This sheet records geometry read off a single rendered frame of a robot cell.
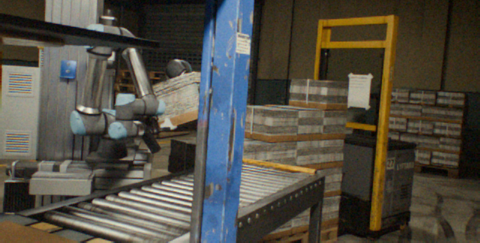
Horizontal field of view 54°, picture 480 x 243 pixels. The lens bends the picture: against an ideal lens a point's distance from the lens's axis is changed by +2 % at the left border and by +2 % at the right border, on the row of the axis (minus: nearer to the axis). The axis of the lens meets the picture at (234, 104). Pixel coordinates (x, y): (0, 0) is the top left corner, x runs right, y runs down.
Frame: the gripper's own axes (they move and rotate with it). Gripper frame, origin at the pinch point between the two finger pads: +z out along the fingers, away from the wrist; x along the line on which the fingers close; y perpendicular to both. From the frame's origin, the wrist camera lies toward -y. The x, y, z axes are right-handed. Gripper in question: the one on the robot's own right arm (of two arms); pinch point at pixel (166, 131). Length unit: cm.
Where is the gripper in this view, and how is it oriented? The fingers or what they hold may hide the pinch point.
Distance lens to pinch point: 226.2
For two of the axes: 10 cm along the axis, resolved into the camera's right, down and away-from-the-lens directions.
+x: -8.4, 2.9, 4.6
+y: -2.6, -9.6, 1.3
